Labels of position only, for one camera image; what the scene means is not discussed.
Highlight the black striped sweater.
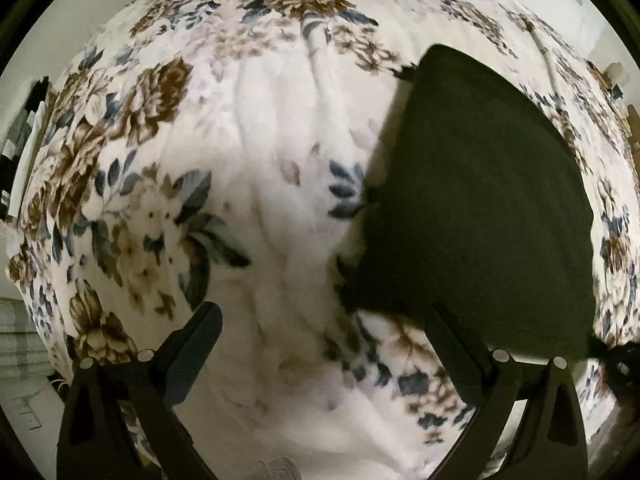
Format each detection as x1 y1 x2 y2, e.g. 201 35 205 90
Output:
338 44 608 361

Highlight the floral bed cover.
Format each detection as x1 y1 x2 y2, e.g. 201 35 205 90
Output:
9 0 639 479

